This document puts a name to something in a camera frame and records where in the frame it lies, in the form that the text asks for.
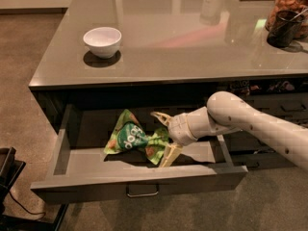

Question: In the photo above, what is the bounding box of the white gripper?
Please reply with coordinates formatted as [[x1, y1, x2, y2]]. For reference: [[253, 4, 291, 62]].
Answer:
[[150, 112, 197, 167]]

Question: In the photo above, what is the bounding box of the green rice chip bag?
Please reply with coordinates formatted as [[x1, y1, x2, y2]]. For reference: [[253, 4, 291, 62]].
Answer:
[[104, 110, 168, 165]]

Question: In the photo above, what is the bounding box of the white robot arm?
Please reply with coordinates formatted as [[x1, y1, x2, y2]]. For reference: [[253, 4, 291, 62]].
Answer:
[[151, 91, 308, 169]]

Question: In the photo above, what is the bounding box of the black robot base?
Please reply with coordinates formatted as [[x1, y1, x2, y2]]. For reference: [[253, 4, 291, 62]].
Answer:
[[0, 147, 68, 231]]

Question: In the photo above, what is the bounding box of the right middle grey drawer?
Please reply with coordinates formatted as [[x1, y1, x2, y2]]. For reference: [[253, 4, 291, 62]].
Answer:
[[224, 135, 266, 152]]

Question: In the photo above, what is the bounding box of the open grey top drawer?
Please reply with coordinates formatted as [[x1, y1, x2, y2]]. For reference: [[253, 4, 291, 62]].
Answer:
[[31, 104, 247, 204]]

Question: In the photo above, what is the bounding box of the right bottom grey drawer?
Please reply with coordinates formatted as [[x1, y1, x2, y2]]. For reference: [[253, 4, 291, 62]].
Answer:
[[230, 149, 294, 170]]

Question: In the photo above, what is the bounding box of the right upper grey drawer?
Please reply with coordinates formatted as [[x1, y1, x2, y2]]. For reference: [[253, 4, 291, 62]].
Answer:
[[243, 93, 308, 123]]

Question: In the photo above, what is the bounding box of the grey kitchen counter cabinet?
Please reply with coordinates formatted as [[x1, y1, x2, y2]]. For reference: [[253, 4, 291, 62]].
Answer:
[[29, 0, 308, 127]]

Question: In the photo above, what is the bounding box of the white ceramic bowl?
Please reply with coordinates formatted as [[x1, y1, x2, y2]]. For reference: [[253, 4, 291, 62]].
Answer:
[[83, 27, 122, 59]]

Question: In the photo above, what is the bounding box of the dark cup with spoon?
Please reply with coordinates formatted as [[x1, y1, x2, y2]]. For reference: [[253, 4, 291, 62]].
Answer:
[[267, 11, 304, 48]]

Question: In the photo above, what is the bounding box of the glass jar of nuts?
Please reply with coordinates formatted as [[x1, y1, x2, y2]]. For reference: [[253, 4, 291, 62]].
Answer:
[[266, 0, 308, 39]]

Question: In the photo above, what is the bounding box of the metal drawer handle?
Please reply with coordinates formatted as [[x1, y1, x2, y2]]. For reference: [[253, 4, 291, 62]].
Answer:
[[126, 184, 159, 198]]

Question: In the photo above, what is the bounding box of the black cable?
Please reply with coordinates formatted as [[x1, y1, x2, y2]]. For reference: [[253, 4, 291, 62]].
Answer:
[[9, 190, 46, 219]]

